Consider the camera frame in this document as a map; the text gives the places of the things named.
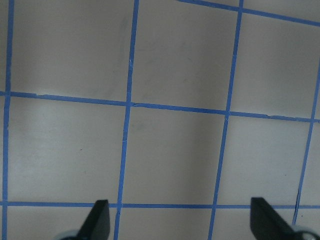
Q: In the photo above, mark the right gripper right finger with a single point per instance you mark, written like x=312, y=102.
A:
x=267, y=224

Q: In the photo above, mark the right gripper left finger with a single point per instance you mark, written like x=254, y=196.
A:
x=97, y=224

